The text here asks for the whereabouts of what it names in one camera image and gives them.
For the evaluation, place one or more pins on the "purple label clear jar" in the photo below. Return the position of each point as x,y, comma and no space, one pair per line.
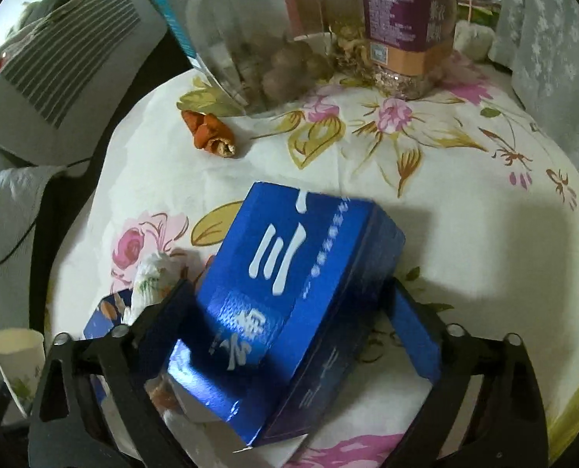
401,9

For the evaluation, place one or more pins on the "grey striped armrest cloth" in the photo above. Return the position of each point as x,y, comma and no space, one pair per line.
75,48

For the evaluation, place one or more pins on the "fluffy white cloth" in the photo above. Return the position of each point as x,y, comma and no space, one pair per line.
472,40

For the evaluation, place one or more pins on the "paper cup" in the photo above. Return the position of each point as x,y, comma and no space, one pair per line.
16,365

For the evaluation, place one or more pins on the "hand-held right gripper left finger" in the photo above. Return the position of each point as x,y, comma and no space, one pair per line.
177,302

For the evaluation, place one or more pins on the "dried orange peel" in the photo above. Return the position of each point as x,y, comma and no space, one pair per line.
209,134

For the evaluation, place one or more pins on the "white and red scrap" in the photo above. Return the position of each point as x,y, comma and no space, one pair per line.
165,396

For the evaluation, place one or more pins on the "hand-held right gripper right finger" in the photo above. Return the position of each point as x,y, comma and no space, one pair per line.
418,339

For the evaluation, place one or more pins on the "white floral lace curtain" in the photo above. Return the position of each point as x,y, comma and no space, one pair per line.
548,44

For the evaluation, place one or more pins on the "dark grey sofa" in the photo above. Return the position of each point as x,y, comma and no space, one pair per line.
123,122

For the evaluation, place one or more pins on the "clear jar with nuts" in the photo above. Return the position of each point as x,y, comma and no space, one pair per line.
279,73

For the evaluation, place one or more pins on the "white floral tissue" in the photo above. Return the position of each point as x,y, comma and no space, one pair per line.
153,275

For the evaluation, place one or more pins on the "grey quilted blanket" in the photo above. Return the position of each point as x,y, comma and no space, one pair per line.
6,234

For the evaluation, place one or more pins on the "blue cardboard box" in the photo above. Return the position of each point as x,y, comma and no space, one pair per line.
289,263

